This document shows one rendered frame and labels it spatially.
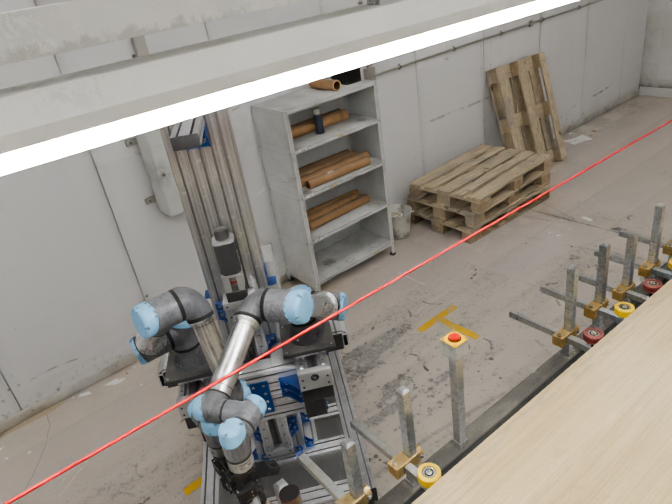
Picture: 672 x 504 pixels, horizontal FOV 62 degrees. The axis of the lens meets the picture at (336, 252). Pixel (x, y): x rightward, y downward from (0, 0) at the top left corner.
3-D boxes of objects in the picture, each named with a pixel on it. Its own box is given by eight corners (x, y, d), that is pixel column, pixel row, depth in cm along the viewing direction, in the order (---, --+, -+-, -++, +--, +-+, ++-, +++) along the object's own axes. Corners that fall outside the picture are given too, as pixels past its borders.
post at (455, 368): (451, 442, 220) (446, 354, 199) (460, 436, 223) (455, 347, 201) (460, 449, 217) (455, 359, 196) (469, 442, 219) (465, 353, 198)
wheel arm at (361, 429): (350, 429, 220) (349, 421, 218) (357, 424, 221) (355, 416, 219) (431, 497, 188) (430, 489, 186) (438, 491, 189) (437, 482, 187)
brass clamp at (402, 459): (387, 471, 200) (385, 461, 197) (413, 450, 206) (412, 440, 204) (399, 481, 195) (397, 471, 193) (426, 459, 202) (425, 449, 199)
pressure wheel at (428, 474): (420, 504, 188) (417, 481, 182) (418, 484, 195) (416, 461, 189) (444, 503, 187) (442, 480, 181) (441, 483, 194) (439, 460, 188)
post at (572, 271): (561, 354, 257) (567, 266, 234) (565, 351, 259) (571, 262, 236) (568, 358, 254) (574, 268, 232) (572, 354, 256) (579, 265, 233)
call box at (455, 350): (441, 356, 200) (440, 338, 196) (454, 346, 203) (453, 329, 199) (456, 364, 194) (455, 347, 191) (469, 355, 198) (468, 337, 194)
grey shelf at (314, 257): (288, 280, 488) (249, 106, 415) (363, 240, 534) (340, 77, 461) (318, 298, 456) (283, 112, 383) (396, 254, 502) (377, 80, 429)
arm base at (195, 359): (176, 353, 242) (169, 335, 238) (210, 345, 243) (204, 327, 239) (173, 375, 229) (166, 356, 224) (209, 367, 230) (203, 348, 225)
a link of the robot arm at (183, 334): (205, 340, 230) (196, 314, 224) (175, 356, 223) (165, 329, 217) (193, 329, 239) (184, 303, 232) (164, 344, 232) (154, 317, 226)
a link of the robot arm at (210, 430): (215, 404, 189) (226, 417, 183) (223, 427, 194) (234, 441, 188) (194, 416, 185) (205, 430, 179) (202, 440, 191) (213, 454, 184)
